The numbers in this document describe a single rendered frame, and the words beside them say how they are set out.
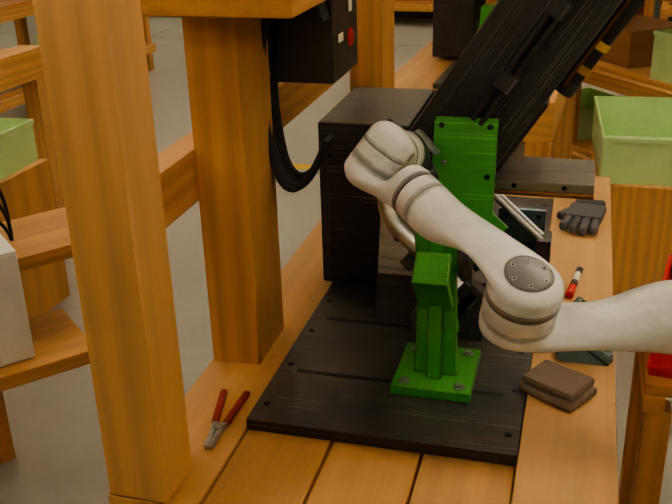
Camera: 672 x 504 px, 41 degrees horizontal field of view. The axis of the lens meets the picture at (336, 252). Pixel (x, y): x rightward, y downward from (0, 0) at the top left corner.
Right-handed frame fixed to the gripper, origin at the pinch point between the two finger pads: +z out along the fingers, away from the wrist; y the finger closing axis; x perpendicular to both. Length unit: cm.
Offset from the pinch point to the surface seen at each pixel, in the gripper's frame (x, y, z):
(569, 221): -8, -30, 58
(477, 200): -1.7, -13.3, 6.1
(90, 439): 156, 8, 92
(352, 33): -4.2, 23.8, 2.8
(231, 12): 2.0, 28.5, -35.6
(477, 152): -7.2, -6.7, 6.0
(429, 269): 6.4, -17.0, -23.7
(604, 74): -47, -3, 312
